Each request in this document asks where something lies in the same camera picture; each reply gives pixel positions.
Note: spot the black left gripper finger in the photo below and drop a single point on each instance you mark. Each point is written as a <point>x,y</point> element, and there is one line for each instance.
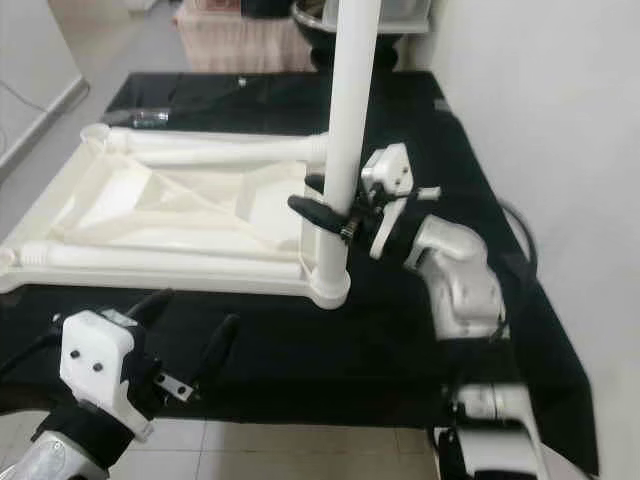
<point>222,345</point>
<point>152,308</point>

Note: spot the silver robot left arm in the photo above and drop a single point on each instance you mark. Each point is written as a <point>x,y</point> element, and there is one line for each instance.
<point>60,465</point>

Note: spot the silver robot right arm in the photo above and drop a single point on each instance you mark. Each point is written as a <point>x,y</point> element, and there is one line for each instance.
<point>460,270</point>

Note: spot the black tablecloth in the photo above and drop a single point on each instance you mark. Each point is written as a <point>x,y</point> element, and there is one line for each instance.
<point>360,350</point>

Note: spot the black bowl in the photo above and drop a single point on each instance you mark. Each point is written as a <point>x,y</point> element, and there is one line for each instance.
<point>315,40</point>

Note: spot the pink patterned cloth stand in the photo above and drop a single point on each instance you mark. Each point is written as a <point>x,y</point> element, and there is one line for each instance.
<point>240,45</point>

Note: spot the clear plastic wrapper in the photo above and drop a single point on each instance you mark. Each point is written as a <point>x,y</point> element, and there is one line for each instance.
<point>150,116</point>

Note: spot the clear plastic storage box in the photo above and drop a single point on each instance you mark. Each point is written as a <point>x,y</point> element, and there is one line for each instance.
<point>405,12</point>

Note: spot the white baseboard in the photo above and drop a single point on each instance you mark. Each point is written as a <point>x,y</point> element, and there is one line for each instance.
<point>45,125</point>

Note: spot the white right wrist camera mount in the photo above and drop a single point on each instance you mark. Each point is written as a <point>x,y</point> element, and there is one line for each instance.
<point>390,170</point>

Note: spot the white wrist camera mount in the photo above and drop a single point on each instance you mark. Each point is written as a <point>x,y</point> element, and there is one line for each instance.
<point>390,170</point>
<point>95,360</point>

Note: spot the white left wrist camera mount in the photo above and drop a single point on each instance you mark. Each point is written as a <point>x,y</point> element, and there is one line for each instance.
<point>95,360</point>

